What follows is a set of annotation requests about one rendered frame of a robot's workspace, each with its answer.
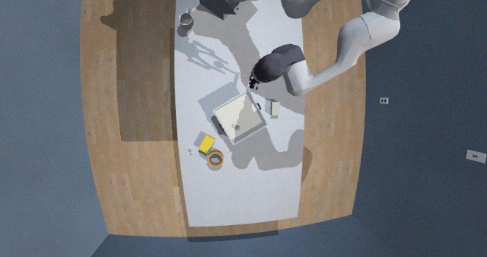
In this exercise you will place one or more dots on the yellow rectangular block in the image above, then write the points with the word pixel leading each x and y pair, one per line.
pixel 206 143

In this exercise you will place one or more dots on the tan tape roll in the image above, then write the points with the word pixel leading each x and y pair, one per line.
pixel 218 163

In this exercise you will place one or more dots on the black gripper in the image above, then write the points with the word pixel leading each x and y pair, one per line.
pixel 254 84

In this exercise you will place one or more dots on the white mug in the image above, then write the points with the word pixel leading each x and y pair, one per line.
pixel 185 18

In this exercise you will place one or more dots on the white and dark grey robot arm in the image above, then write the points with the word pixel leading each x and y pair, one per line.
pixel 355 37

